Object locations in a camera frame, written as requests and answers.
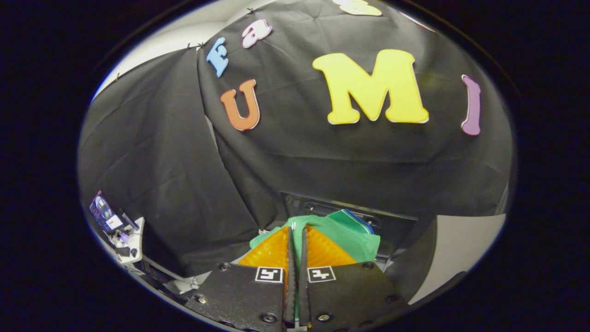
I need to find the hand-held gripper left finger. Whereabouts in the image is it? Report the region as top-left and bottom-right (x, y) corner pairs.
(184, 226), (295, 330)

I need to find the green polo shirt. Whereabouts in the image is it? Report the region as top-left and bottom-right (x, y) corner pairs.
(250, 209), (381, 264)

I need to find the black backdrop cloth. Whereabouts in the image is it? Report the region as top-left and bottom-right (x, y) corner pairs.
(78, 0), (513, 277)

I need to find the beige cabinet with grey top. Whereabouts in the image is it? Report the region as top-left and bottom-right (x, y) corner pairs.
(392, 213), (507, 305)

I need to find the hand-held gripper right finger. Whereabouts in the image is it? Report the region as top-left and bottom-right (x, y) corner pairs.
(299, 225), (408, 330)

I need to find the white side table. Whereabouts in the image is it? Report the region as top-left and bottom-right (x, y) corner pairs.
(108, 217), (146, 264)

